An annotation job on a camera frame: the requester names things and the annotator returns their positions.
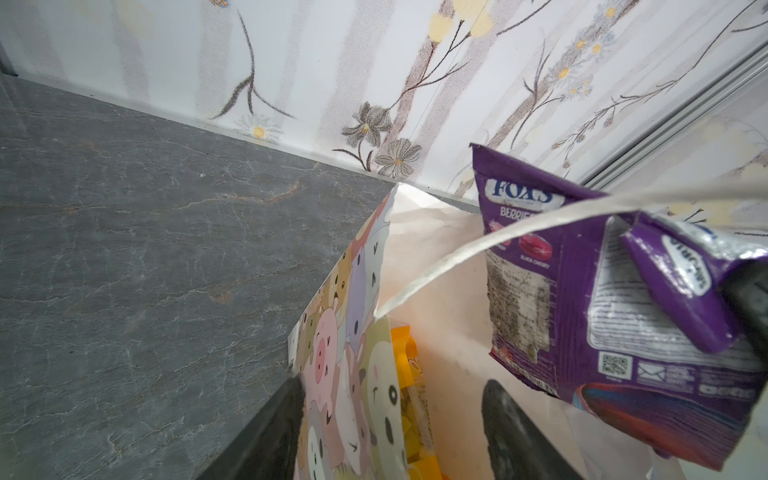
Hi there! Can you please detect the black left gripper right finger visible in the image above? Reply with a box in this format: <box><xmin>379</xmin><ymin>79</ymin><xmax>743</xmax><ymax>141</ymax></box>
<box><xmin>481</xmin><ymin>379</ymin><xmax>582</xmax><ymax>480</ymax></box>

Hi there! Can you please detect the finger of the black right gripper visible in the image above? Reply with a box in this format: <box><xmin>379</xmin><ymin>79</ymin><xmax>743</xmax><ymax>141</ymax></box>
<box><xmin>722</xmin><ymin>261</ymin><xmax>767</xmax><ymax>348</ymax></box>

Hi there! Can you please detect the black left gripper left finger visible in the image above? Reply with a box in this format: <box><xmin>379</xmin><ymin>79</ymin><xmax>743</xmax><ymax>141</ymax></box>
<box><xmin>198</xmin><ymin>376</ymin><xmax>305</xmax><ymax>480</ymax></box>

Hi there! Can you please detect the yellow mango candy bag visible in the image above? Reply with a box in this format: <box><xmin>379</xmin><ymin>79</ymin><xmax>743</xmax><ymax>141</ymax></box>
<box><xmin>391</xmin><ymin>326</ymin><xmax>444</xmax><ymax>480</ymax></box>

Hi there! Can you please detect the purple Fox's candy bag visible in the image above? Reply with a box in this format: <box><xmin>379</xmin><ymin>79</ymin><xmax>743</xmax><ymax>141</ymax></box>
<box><xmin>469</xmin><ymin>142</ymin><xmax>768</xmax><ymax>472</ymax></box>

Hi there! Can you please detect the white cartoon paper bag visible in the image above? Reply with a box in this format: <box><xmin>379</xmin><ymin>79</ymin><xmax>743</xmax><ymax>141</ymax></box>
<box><xmin>286</xmin><ymin>179</ymin><xmax>768</xmax><ymax>480</ymax></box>

